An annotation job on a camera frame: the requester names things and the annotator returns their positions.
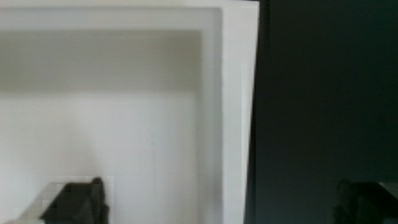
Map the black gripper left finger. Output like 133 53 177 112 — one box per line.
38 177 108 224

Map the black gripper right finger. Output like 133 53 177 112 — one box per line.
333 180 398 224

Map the white drawer cabinet box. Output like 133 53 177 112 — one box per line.
0 0 259 224

